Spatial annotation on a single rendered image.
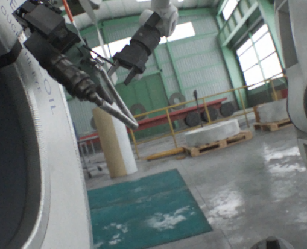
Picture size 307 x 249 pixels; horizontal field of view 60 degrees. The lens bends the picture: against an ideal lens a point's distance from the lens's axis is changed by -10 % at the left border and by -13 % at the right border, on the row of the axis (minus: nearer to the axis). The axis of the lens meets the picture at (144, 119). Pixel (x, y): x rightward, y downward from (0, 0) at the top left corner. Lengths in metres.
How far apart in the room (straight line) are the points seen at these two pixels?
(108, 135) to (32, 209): 4.59
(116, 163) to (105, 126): 0.68
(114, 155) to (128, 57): 4.36
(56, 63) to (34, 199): 0.32
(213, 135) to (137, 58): 4.50
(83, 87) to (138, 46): 0.39
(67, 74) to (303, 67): 0.52
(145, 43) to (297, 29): 0.50
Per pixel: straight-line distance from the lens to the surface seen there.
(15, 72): 0.78
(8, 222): 0.71
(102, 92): 0.88
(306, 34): 0.70
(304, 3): 0.69
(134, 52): 0.96
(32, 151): 0.78
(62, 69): 0.64
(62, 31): 0.67
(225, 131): 5.42
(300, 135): 0.80
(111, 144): 5.23
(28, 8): 0.75
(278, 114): 5.96
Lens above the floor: 0.68
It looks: 2 degrees up
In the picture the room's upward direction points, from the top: 15 degrees counter-clockwise
